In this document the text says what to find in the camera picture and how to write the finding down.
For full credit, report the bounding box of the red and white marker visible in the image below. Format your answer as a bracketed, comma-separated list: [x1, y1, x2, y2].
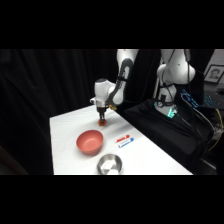
[114, 134, 131, 144]

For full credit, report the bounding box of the silver metal bowl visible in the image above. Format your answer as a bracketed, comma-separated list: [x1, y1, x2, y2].
[96, 153, 124, 176]

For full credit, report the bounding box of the black cloth covered stand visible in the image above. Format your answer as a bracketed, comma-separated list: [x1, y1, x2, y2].
[123, 98, 215, 176]

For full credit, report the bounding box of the blue and white marker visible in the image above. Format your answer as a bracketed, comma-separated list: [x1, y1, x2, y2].
[118, 137, 135, 149]

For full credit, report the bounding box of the pink bowl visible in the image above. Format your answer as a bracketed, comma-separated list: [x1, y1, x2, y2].
[75, 129, 105, 156]

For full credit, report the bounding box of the dark keyboard with lit keys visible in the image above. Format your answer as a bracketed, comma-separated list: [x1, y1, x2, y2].
[203, 93, 224, 110]

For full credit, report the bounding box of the blue lit electronic device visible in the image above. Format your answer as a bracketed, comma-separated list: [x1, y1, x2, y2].
[180, 89, 200, 110]

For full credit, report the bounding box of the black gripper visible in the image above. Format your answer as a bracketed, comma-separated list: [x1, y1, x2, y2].
[96, 106, 109, 124]

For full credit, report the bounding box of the yellow cable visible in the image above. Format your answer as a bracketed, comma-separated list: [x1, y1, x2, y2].
[207, 108, 224, 153]

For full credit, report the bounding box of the framed portrait picture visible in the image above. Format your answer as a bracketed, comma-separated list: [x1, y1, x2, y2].
[203, 64, 224, 84]

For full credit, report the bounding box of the black curtain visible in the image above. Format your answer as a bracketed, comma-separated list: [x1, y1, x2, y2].
[0, 49, 216, 176]

